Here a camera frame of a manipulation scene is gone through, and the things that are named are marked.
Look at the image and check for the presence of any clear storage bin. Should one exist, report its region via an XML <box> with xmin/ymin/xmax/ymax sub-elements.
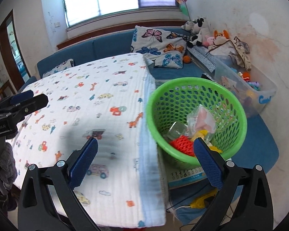
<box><xmin>213</xmin><ymin>55</ymin><xmax>278</xmax><ymax>118</ymax></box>

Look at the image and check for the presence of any blue sofa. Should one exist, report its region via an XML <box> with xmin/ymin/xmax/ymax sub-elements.
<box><xmin>19</xmin><ymin>28</ymin><xmax>280</xmax><ymax>222</ymax></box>

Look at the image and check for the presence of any black device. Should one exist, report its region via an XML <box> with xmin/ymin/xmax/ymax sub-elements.
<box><xmin>201</xmin><ymin>73</ymin><xmax>218</xmax><ymax>83</ymax></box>

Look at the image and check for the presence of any beige cloth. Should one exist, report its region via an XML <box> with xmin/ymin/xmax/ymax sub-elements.
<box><xmin>207</xmin><ymin>37</ymin><xmax>252</xmax><ymax>71</ymax></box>

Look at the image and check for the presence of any wooden window ledge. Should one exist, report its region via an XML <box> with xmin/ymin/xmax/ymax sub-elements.
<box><xmin>56</xmin><ymin>20</ymin><xmax>191</xmax><ymax>50</ymax></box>

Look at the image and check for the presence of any number chart book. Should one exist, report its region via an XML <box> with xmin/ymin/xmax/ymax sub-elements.
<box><xmin>167</xmin><ymin>166</ymin><xmax>209</xmax><ymax>189</ymax></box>

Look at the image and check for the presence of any clear plastic lid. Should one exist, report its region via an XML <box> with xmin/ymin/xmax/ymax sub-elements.
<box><xmin>162</xmin><ymin>121</ymin><xmax>188</xmax><ymax>142</ymax></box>

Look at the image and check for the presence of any small purple toy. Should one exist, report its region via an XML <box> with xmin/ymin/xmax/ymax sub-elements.
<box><xmin>247</xmin><ymin>80</ymin><xmax>263</xmax><ymax>90</ymax></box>

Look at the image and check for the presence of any small orange toy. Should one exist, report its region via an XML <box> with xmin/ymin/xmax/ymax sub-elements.
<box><xmin>238</xmin><ymin>71</ymin><xmax>252</xmax><ymax>81</ymax></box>

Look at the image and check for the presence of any large butterfly pillow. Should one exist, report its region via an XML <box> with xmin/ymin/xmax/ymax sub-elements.
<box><xmin>130</xmin><ymin>25</ymin><xmax>191</xmax><ymax>69</ymax></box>

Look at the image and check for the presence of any clear plastic bag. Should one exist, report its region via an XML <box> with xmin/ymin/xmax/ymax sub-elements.
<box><xmin>186</xmin><ymin>105</ymin><xmax>217</xmax><ymax>140</ymax></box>

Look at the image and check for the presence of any red foam net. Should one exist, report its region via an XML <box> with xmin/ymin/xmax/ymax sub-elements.
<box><xmin>169</xmin><ymin>135</ymin><xmax>198</xmax><ymax>158</ymax></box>

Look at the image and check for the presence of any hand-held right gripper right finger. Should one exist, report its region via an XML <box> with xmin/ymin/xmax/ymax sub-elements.
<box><xmin>193</xmin><ymin>137</ymin><xmax>273</xmax><ymax>231</ymax></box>

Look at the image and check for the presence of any orange fox plush toy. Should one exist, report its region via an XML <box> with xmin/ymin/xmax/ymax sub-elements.
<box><xmin>213</xmin><ymin>29</ymin><xmax>230</xmax><ymax>44</ymax></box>

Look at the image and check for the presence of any open doorway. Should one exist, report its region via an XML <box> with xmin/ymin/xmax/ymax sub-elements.
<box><xmin>0</xmin><ymin>10</ymin><xmax>32</xmax><ymax>92</ymax></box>

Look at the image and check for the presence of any wooden cabinet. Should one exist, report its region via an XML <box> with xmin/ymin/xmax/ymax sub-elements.
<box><xmin>0</xmin><ymin>77</ymin><xmax>17</xmax><ymax>101</ymax></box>

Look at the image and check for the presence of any yellow wrapper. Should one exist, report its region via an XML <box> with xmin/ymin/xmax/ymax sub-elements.
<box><xmin>190</xmin><ymin>129</ymin><xmax>223</xmax><ymax>154</ymax></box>

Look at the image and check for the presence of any pink plush toy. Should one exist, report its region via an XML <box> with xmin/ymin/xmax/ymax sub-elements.
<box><xmin>202</xmin><ymin>35</ymin><xmax>216</xmax><ymax>47</ymax></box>

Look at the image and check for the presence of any small butterfly pillow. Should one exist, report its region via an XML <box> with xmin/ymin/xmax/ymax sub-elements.
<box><xmin>42</xmin><ymin>58</ymin><xmax>75</xmax><ymax>77</ymax></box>

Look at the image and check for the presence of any white cord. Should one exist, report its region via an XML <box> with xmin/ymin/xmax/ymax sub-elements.
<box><xmin>167</xmin><ymin>203</ymin><xmax>195</xmax><ymax>218</ymax></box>

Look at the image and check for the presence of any grey plush toy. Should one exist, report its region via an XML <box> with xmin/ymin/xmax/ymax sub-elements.
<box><xmin>181</xmin><ymin>20</ymin><xmax>195</xmax><ymax>32</ymax></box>

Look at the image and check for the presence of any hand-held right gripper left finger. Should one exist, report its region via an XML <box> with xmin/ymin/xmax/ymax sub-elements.
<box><xmin>17</xmin><ymin>137</ymin><xmax>99</xmax><ymax>231</ymax></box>

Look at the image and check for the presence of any green plastic basket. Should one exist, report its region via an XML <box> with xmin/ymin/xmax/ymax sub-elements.
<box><xmin>146</xmin><ymin>77</ymin><xmax>248</xmax><ymax>170</ymax></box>

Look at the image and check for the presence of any yellow plastic toy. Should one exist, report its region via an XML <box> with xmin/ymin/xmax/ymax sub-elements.
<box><xmin>189</xmin><ymin>189</ymin><xmax>219</xmax><ymax>210</ymax></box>

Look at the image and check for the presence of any white printed blanket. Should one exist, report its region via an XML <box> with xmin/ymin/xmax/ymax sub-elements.
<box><xmin>11</xmin><ymin>52</ymin><xmax>170</xmax><ymax>228</ymax></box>

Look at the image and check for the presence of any teddy bear card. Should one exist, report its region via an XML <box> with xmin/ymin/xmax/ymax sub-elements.
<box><xmin>220</xmin><ymin>76</ymin><xmax>239</xmax><ymax>92</ymax></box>

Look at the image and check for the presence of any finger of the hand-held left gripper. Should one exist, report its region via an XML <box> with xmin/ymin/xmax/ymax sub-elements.
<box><xmin>7</xmin><ymin>94</ymin><xmax>49</xmax><ymax>123</ymax></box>
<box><xmin>0</xmin><ymin>90</ymin><xmax>34</xmax><ymax>111</ymax></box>

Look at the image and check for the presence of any blue patterned cushion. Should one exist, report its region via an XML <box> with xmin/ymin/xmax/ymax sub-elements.
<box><xmin>187</xmin><ymin>46</ymin><xmax>218</xmax><ymax>73</ymax></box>

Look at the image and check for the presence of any cow plush toy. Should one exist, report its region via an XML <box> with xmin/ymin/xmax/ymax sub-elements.
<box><xmin>187</xmin><ymin>17</ymin><xmax>210</xmax><ymax>48</ymax></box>

